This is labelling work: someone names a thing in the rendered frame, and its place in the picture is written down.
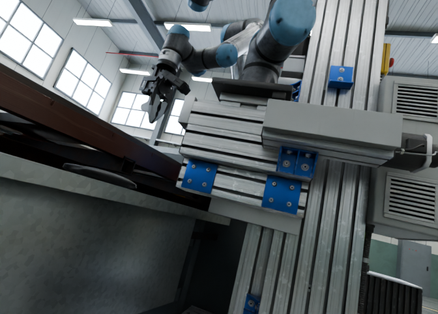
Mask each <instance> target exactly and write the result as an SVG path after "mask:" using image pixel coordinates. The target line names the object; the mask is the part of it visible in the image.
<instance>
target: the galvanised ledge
mask: <svg viewBox="0 0 438 314"><path fill-rule="evenodd" d="M0 177H5V178H10V179H14V180H19V181H23V182H28V183H32V184H38V185H41V186H47V187H50V188H56V189H60V190H65V191H69V192H74V193H80V194H83V195H89V196H93V197H98V198H102V199H107V200H111V201H116V202H120V203H126V204H129V205H135V206H139V207H144V208H149V209H153V210H159V211H162V212H168V213H172V214H177V215H181V216H186V217H190V218H195V219H199V220H205V221H211V222H214V223H220V224H223V225H229V224H230V220H231V218H227V217H223V216H220V215H217V214H213V213H210V212H206V211H204V210H200V209H196V208H193V207H189V206H186V205H182V204H179V203H175V202H172V201H168V200H165V199H161V198H159V197H155V196H151V195H147V194H145V193H141V192H137V191H134V190H130V189H127V188H123V187H120V186H116V185H113V184H110V183H107V182H102V181H100V180H96V179H93V178H89V177H85V176H82V175H78V174H75V173H71V172H68V171H64V170H62V169H58V168H55V167H51V166H48V165H44V164H40V163H37V162H33V161H30V160H26V159H23V158H19V157H17V156H13V155H9V154H5V153H3V152H0Z"/></svg>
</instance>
